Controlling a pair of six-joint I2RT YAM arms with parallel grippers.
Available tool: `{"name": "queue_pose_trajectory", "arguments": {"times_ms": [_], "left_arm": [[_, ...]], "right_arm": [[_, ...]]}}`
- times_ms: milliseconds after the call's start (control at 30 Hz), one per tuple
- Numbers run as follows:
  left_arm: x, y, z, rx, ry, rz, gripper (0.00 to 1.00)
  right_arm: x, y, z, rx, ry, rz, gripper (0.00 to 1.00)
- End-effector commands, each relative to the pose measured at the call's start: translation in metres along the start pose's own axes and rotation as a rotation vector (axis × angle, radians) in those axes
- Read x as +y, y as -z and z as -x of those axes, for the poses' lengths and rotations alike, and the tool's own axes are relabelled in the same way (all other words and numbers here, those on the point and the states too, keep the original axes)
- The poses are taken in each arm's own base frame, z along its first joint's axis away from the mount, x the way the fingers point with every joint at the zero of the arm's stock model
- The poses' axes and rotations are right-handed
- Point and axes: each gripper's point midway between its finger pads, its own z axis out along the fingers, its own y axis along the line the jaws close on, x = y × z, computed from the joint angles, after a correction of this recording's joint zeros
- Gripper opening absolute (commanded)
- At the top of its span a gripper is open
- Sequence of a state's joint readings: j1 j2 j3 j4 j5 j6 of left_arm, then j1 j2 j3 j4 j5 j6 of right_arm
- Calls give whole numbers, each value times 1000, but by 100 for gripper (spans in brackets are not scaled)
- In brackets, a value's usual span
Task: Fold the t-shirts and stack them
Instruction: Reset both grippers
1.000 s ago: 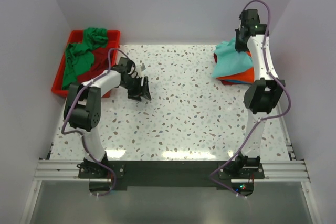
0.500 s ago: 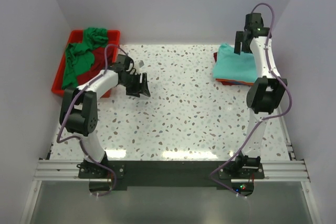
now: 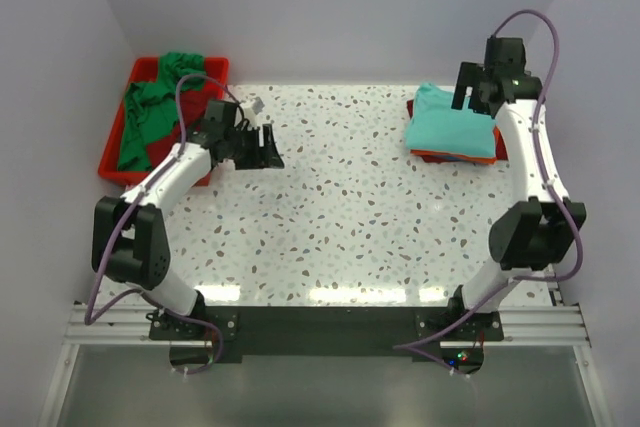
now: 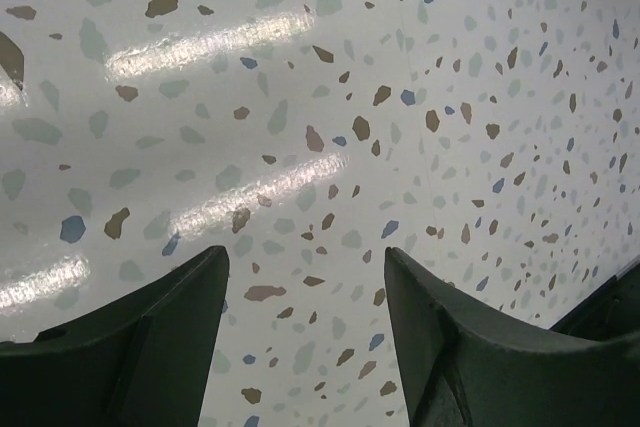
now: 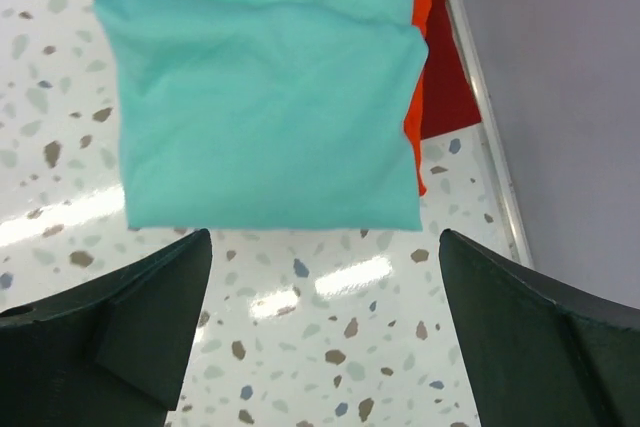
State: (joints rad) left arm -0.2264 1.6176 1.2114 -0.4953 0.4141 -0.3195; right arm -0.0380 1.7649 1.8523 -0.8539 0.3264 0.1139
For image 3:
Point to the teal t shirt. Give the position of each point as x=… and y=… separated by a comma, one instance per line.
x=437, y=129

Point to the red plastic bin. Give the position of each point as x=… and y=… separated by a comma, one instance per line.
x=216, y=72

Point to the orange folded t shirt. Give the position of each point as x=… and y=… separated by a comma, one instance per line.
x=455, y=156

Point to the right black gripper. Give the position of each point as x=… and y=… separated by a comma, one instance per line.
x=469, y=77

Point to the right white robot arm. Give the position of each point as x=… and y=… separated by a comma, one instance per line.
x=543, y=222

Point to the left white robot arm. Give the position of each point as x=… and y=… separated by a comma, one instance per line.
x=130, y=244

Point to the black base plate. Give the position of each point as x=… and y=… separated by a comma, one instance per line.
x=229, y=334

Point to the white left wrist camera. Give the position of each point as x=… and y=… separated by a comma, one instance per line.
x=252, y=108

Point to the dark red t shirt in bin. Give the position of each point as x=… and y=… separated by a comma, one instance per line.
x=165, y=131

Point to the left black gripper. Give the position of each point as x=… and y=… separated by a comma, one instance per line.
x=256, y=161

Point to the dark red folded t shirt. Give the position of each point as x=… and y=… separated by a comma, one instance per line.
x=500, y=147

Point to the green t shirt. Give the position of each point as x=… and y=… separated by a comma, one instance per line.
x=152, y=81

